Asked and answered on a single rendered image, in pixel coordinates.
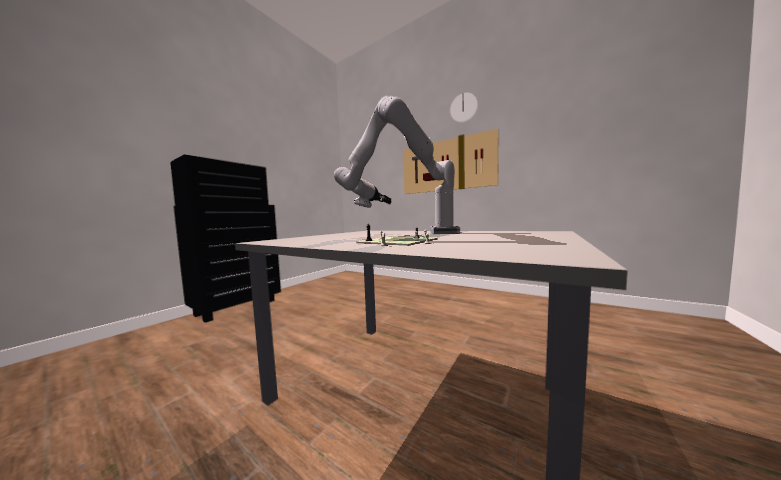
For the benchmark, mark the green and cream chessboard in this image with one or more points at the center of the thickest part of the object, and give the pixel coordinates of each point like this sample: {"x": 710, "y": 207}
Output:
{"x": 394, "y": 240}

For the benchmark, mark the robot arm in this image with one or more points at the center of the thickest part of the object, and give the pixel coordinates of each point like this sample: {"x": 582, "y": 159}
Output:
{"x": 393, "y": 110}

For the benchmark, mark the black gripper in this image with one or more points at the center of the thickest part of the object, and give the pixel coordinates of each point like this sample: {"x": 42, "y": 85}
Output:
{"x": 379, "y": 196}

